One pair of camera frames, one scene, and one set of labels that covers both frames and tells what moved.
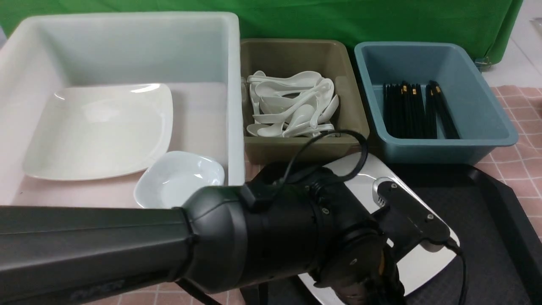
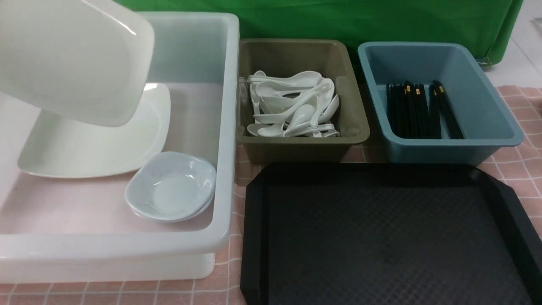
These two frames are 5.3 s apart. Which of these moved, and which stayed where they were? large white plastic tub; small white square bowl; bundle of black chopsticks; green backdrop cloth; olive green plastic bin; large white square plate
Moved: large white plastic tub; large white square plate
Stayed: green backdrop cloth; small white square bowl; olive green plastic bin; bundle of black chopsticks
